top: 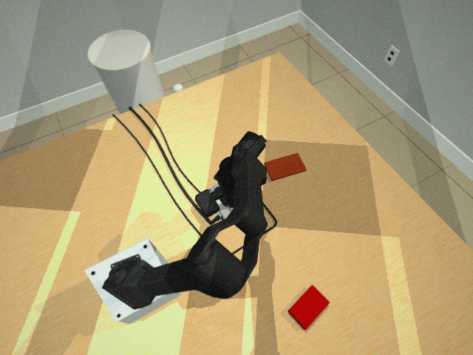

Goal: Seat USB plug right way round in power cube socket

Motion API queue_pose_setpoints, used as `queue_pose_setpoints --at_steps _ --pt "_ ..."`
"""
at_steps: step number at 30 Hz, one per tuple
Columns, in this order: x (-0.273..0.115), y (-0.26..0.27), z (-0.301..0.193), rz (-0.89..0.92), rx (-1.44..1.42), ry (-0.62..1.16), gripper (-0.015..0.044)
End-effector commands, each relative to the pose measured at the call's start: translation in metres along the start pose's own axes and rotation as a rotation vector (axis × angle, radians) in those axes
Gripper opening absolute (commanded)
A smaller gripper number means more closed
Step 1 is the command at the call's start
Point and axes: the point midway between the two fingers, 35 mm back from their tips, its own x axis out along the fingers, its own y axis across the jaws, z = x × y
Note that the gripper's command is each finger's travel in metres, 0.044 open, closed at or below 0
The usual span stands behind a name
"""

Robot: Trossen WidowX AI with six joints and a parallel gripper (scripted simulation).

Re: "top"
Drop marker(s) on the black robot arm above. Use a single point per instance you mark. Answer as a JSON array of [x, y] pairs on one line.
[[209, 267]]

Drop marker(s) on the reddish-brown flat rectangular slab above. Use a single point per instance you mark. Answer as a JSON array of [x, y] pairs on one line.
[[286, 166]]

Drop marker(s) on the red rectangular block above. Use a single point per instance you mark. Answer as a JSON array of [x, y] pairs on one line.
[[308, 307]]

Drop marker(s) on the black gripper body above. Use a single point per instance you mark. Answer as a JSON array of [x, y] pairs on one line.
[[207, 201]]

